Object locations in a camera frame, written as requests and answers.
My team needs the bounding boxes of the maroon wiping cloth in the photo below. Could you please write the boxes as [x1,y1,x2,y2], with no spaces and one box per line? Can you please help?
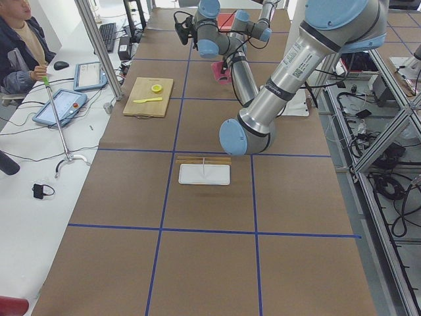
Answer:
[211,61,232,85]

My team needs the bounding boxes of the white rectangular tray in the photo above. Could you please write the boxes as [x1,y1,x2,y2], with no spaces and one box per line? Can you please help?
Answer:
[178,164,231,186]

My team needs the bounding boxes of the yellow plastic knife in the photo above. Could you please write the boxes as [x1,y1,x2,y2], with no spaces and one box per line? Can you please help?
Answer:
[132,97,163,104]

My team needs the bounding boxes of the yellow lemon slices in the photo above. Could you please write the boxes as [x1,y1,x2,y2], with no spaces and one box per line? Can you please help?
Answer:
[151,84,162,93]

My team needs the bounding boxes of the bamboo cutting board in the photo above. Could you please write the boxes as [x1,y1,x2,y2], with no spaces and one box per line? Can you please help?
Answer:
[123,77,174,118]

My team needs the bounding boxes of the pink plastic bin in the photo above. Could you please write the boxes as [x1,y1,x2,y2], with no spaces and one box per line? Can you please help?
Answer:
[217,13,235,32]

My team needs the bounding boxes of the metal reacher grabber tool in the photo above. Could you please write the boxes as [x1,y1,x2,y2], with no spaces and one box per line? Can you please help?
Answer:
[42,76,91,179]

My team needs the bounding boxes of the teach pendant tablet far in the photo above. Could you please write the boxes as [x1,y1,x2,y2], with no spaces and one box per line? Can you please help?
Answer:
[73,62,108,92]

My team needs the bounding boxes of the teach pendant tablet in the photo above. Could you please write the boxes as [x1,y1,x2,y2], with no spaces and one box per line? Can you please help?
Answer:
[32,89,87,128]
[73,62,108,92]

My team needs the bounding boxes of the teach pendant tablet near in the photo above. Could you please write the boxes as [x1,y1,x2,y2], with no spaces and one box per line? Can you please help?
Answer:
[32,89,87,128]

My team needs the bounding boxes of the black keyboard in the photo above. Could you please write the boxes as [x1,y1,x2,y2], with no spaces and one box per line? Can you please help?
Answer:
[99,23,116,53]

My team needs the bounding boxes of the black computer mouse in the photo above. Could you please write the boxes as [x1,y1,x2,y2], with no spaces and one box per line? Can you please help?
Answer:
[53,61,70,70]

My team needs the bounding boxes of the seated person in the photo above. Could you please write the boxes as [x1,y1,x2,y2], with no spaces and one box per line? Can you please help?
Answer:
[1,1,56,95]

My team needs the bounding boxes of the red cylinder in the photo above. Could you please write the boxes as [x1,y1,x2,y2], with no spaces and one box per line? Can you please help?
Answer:
[0,296,29,316]

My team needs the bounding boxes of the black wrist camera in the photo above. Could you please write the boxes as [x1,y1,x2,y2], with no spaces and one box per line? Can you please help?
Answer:
[173,11,197,45]

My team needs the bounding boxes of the small black strap device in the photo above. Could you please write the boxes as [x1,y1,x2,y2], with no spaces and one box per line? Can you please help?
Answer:
[32,184,55,199]

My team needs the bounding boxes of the aluminium frame post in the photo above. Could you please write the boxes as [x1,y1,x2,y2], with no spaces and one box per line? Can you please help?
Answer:
[74,0,123,101]

